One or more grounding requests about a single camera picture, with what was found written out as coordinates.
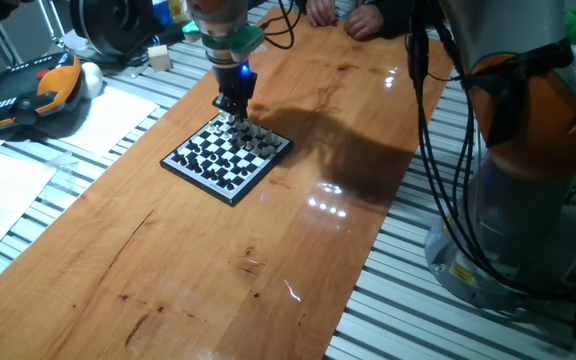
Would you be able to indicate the black and white chessboard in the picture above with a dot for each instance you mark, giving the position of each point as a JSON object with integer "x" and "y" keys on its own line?
{"x": 218, "y": 165}

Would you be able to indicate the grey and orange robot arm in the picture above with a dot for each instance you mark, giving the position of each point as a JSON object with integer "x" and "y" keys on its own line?
{"x": 518, "y": 210}

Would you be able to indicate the orange and black teach pendant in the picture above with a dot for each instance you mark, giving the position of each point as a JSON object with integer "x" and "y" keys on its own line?
{"x": 23, "y": 90}

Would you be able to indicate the small wooden cube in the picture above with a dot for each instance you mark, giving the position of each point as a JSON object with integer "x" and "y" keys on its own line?
{"x": 160, "y": 57}

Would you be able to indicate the clear plastic bag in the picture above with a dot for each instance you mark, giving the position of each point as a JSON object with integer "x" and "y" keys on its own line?
{"x": 60, "y": 170}

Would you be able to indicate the right hand of seated man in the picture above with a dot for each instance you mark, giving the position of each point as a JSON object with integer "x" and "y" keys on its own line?
{"x": 320, "y": 12}

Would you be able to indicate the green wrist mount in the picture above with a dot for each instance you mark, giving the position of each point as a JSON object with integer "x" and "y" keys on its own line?
{"x": 240, "y": 42}

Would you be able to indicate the left hand of seated man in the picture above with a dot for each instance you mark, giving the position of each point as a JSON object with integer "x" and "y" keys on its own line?
{"x": 363, "y": 21}

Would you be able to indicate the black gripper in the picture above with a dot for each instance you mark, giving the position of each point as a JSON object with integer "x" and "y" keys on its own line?
{"x": 235, "y": 80}

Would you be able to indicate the black sleeved left forearm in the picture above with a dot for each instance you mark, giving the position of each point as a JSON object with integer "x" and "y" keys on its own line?
{"x": 393, "y": 15}

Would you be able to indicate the white round object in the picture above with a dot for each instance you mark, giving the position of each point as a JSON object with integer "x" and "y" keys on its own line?
{"x": 91, "y": 80}

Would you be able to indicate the black round spool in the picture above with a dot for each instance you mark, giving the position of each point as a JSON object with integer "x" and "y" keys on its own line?
{"x": 113, "y": 25}

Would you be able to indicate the blue cloth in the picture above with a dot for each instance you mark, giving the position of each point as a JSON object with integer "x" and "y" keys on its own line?
{"x": 160, "y": 12}

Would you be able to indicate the orange wooden board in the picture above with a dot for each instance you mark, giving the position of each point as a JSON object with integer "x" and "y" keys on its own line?
{"x": 168, "y": 250}

